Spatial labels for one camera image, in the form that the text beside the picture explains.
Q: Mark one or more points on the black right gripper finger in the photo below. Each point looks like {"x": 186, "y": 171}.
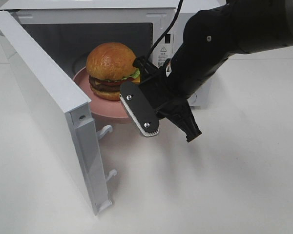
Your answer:
{"x": 147, "y": 69}
{"x": 188, "y": 125}

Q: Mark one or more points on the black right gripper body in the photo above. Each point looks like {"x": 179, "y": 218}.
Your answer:
{"x": 164, "y": 101}

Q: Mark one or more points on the pink round plate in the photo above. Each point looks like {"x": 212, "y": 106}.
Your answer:
{"x": 111, "y": 111}

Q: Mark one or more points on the burger with lettuce and cheese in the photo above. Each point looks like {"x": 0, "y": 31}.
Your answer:
{"x": 108, "y": 66}

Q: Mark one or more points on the black wrist camera with heatsink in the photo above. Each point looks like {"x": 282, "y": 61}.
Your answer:
{"x": 139, "y": 109}

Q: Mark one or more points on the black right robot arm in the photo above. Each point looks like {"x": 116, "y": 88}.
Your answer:
{"x": 210, "y": 37}

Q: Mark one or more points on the round white door button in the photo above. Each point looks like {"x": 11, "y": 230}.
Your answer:
{"x": 192, "y": 100}

